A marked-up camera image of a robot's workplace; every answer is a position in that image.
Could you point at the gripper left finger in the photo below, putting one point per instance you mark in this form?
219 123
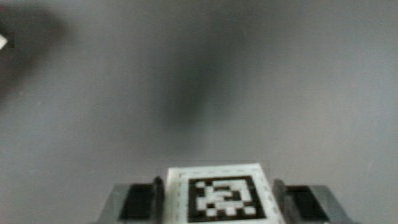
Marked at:
133 205

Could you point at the white chair leg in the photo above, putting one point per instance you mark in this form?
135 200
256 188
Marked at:
219 195

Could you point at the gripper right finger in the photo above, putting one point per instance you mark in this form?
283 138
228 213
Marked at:
308 204

